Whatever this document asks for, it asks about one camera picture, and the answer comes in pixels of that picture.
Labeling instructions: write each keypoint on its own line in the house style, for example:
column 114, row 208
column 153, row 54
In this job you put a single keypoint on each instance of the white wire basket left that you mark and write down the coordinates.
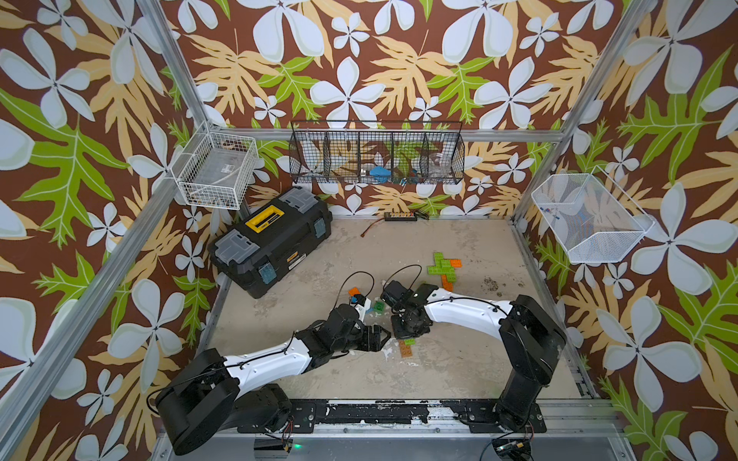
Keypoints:
column 215, row 169

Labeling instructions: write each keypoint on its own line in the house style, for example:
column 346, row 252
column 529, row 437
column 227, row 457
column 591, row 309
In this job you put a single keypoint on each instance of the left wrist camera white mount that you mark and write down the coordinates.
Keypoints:
column 361, row 304

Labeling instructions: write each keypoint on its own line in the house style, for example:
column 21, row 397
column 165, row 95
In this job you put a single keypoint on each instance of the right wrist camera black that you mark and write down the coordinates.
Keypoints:
column 395, row 294

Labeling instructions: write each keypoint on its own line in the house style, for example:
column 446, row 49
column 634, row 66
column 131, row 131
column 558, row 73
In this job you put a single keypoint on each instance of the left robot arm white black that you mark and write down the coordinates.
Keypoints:
column 215, row 392

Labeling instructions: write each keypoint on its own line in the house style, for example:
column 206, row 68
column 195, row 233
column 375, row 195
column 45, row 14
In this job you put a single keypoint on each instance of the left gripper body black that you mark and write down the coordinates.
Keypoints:
column 356, row 338

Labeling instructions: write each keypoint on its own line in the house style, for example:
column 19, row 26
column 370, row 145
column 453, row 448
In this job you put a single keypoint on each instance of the black toolbox yellow handle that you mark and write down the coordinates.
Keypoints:
column 259, row 252

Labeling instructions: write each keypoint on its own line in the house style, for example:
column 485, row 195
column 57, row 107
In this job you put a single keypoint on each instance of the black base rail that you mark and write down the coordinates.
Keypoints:
column 304, row 416

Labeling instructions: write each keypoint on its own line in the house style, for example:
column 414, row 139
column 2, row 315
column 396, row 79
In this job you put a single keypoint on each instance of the white wire basket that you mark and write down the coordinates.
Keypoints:
column 592, row 217
column 215, row 169

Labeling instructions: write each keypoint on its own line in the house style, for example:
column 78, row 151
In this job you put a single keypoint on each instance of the white wire basket right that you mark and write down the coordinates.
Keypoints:
column 592, row 217

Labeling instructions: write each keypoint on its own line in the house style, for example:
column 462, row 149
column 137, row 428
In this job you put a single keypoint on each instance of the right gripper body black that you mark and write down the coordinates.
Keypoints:
column 402, row 329

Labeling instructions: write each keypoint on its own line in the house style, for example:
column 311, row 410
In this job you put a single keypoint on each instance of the tan lego brick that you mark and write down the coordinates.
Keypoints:
column 405, row 350

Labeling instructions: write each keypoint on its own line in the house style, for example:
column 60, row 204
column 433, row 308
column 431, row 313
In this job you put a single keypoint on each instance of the black wire basket centre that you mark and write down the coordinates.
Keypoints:
column 376, row 152

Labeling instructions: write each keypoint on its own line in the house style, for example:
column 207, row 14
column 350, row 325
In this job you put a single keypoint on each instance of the black power strip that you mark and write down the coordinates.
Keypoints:
column 397, row 216

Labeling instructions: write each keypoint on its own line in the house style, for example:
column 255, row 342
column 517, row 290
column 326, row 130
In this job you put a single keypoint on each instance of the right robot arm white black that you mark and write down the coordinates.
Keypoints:
column 532, row 339

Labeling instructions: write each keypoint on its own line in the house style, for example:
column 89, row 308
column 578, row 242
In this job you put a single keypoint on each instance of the orange lego brick long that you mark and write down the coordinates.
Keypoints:
column 446, row 284

